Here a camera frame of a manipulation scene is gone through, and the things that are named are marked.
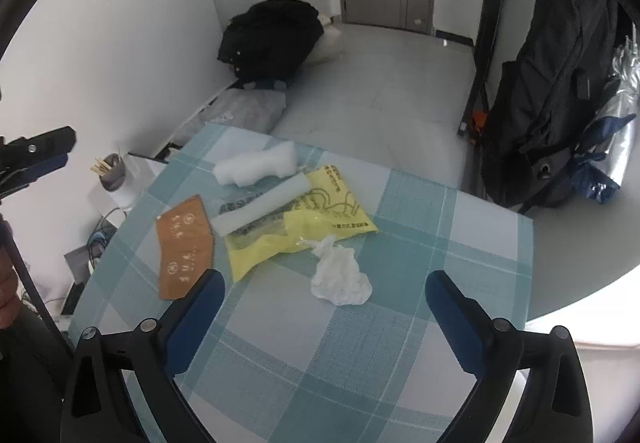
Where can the grey flat box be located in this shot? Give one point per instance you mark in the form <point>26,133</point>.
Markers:
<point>77,263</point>

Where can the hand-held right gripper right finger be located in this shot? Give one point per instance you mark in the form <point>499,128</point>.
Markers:
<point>452,323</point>

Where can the grey cup with wooden sticks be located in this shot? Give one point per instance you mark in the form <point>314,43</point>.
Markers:
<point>112,173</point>

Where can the silver folded umbrella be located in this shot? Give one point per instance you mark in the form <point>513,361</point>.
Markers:
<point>615,143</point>

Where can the black thin rod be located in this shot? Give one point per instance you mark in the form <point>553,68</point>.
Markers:
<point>30,280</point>

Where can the black backpack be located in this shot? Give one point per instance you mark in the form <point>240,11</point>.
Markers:
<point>550,98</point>

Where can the white tissue roll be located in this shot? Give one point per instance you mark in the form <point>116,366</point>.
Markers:
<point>250,168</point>

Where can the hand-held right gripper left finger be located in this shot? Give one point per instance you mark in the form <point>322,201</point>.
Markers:
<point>200,318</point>

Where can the white round container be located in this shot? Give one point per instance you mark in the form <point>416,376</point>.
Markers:
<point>125,195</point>

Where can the grey plastic bag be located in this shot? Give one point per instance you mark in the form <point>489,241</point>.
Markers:
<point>245,110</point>

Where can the yellow clear bread wrapper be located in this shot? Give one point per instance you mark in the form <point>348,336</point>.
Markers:
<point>330,203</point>

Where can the blue checked tablecloth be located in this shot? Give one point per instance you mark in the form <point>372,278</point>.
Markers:
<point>350,348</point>

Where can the white cloth bag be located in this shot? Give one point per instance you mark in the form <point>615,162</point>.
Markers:
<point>327,45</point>

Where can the brown paper packet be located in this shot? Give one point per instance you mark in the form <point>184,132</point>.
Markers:
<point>175,273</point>
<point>185,218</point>

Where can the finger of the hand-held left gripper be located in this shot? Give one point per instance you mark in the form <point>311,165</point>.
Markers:
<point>40,168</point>
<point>55,138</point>

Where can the person's left hand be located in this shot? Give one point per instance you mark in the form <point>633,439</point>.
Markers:
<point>7,298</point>

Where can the white gauze roll package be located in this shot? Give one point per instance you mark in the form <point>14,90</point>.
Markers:
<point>260,205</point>

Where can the black jacket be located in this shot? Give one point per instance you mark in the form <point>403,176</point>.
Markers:
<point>270,38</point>

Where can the orange plastic item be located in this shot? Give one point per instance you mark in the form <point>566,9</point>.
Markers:
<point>476,125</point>

